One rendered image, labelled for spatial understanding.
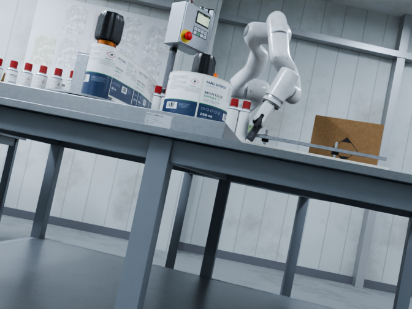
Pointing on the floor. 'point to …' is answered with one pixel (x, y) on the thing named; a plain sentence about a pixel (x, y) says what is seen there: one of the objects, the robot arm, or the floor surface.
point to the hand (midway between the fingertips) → (251, 136)
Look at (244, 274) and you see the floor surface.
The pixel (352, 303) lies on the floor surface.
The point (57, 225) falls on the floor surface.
